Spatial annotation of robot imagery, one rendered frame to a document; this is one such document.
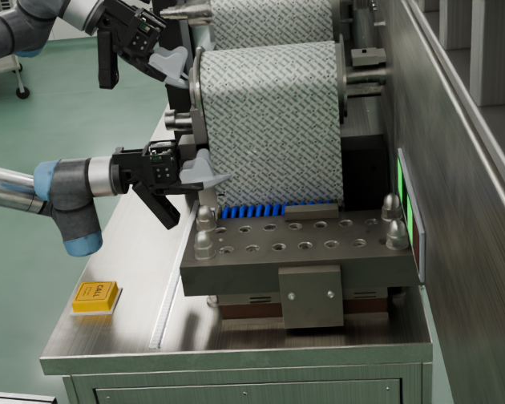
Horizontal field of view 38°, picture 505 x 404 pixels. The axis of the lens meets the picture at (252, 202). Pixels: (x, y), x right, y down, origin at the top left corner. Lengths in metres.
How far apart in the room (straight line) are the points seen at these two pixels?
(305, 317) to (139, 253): 0.46
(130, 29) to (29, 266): 2.27
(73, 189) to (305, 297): 0.48
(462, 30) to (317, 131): 0.62
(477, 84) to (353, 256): 0.66
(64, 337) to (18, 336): 1.68
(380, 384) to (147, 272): 0.51
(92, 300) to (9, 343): 1.65
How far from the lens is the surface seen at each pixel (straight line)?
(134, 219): 1.67
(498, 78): 0.57
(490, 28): 0.55
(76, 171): 1.36
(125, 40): 1.33
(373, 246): 1.21
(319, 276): 1.17
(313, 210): 1.29
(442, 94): 0.69
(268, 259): 1.19
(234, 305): 1.25
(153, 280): 1.43
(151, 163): 1.32
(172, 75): 1.34
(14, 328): 3.08
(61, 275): 3.33
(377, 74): 1.31
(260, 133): 1.29
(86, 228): 1.41
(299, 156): 1.31
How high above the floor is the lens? 1.66
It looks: 27 degrees down
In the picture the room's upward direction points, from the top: 7 degrees counter-clockwise
